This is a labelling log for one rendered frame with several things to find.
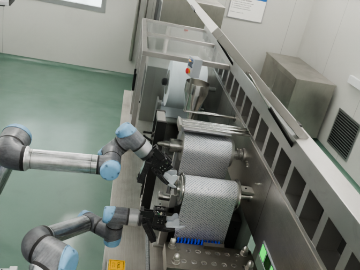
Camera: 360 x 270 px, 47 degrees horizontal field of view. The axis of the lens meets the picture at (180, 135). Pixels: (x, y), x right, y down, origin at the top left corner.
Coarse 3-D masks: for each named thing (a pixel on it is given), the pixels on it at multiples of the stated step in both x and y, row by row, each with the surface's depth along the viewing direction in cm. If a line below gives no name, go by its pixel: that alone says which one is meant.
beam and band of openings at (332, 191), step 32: (256, 96) 201; (256, 128) 195; (288, 128) 160; (288, 160) 165; (320, 160) 138; (288, 192) 154; (320, 192) 128; (352, 192) 121; (320, 224) 125; (352, 224) 109; (320, 256) 123; (352, 256) 109
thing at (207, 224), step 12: (180, 216) 181; (192, 216) 181; (204, 216) 182; (216, 216) 182; (228, 216) 183; (192, 228) 184; (204, 228) 185; (216, 228) 185; (204, 240) 188; (216, 240) 188
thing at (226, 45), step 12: (192, 0) 197; (204, 12) 161; (216, 36) 134; (228, 48) 136; (240, 60) 138; (252, 72) 141; (264, 84) 143; (276, 108) 147; (276, 120) 147; (288, 120) 150; (300, 132) 152
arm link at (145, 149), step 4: (144, 144) 174; (148, 144) 169; (140, 148) 166; (144, 148) 167; (148, 148) 168; (136, 152) 168; (140, 152) 167; (144, 152) 167; (148, 152) 168; (140, 156) 169; (144, 156) 169
